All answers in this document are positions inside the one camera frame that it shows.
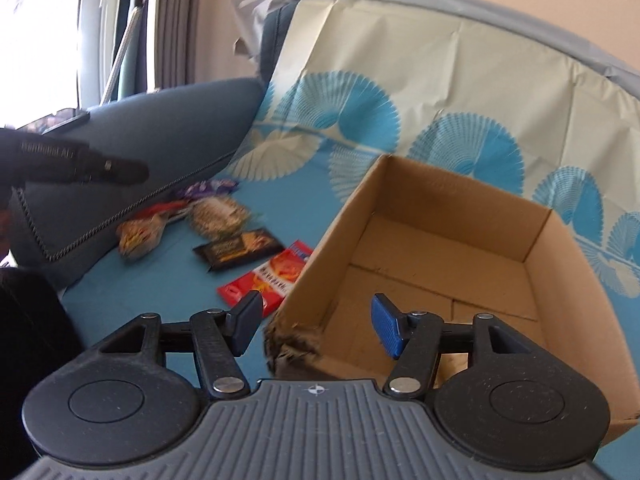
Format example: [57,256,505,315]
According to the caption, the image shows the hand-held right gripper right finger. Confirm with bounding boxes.
[370,293,550,399]

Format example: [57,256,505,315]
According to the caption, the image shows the red gold stick packet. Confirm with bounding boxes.
[145,201,193,223]

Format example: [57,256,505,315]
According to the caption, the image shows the blue white printed bedsheet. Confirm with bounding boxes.
[60,0,640,461]

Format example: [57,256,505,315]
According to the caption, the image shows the brown cardboard box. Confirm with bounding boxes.
[264,154,640,448]

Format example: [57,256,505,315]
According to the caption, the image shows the black snack packet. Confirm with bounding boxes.
[193,228,282,274]

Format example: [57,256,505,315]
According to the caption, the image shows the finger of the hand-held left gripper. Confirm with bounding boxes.
[102,157,150,186]

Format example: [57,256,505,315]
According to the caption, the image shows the window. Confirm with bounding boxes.
[0,0,132,130]

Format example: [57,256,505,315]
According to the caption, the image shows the clear packet of beige snacks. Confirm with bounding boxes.
[187,196,249,239]

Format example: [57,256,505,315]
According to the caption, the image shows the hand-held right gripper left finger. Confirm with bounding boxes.
[91,292,264,402]

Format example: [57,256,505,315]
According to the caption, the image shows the blue grey cushion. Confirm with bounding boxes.
[9,76,264,292]

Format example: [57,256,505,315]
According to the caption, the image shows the purple candy packet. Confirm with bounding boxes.
[176,179,238,202]

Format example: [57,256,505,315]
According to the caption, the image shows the yellow red snack packet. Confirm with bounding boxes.
[116,209,167,260]

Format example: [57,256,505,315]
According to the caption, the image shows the grey curtain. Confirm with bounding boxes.
[144,0,202,92]

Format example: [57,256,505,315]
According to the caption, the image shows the metal pole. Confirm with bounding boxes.
[101,0,152,107]

